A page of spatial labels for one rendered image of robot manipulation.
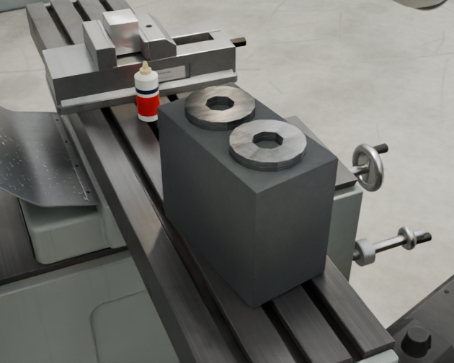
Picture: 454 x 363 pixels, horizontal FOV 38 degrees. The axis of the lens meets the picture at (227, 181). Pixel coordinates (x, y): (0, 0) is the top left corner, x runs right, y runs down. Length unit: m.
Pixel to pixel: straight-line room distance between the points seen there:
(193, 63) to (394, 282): 1.21
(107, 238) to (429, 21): 3.06
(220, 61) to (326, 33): 2.48
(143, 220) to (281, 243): 0.26
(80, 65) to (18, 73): 2.20
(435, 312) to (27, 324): 0.76
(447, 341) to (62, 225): 0.71
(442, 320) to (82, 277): 0.67
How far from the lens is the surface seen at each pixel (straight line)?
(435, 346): 1.27
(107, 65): 1.22
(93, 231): 1.19
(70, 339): 1.35
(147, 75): 1.15
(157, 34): 1.24
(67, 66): 1.25
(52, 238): 1.18
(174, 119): 0.84
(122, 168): 1.08
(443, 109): 3.15
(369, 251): 1.53
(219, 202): 0.80
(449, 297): 1.39
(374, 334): 0.84
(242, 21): 3.84
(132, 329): 1.39
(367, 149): 1.57
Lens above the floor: 1.56
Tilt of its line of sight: 37 degrees down
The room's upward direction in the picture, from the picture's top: straight up
